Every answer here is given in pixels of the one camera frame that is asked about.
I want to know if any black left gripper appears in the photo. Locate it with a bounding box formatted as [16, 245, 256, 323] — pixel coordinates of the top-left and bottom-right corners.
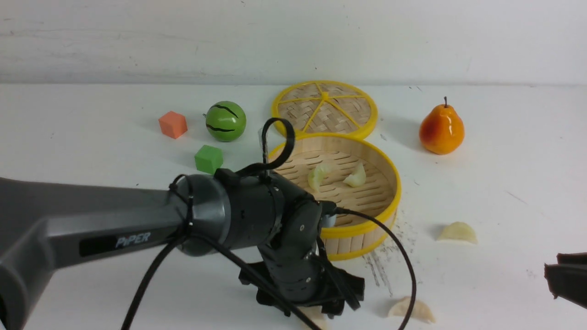
[249, 257, 365, 318]

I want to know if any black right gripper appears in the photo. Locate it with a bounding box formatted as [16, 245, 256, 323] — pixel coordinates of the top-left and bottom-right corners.
[544, 253, 587, 308]

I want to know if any white dumpling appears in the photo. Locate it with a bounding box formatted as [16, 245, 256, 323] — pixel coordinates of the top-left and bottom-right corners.
[436, 221, 478, 244]
[299, 306, 328, 330]
[388, 296, 436, 324]

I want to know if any pale dumpling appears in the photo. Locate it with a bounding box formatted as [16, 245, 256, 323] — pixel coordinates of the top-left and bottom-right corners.
[343, 161, 366, 187]

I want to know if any greenish dumpling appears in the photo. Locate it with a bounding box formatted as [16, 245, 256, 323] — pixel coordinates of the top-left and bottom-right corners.
[307, 163, 332, 193]

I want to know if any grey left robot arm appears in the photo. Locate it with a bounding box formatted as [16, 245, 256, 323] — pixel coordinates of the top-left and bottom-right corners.
[1, 169, 365, 330]

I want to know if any bamboo steamer tray yellow rim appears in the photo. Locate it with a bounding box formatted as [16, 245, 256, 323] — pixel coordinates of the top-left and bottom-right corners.
[277, 133, 402, 261]

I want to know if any woven bamboo steamer lid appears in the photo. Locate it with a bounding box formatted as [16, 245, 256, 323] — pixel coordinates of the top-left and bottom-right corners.
[271, 81, 379, 139]

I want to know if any green cube block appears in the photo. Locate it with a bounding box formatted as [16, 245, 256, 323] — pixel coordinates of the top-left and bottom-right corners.
[194, 145, 223, 175]

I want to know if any orange yellow toy pear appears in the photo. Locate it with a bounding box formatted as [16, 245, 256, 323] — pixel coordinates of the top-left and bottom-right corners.
[419, 96, 465, 155]

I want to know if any green toy watermelon ball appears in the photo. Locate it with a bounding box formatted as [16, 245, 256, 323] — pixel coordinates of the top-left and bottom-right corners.
[205, 101, 247, 142]

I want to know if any orange cube block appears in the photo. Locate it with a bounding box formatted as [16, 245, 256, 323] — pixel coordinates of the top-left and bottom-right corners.
[159, 111, 188, 139]

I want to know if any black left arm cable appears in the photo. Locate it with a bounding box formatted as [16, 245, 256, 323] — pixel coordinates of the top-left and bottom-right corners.
[120, 117, 417, 330]

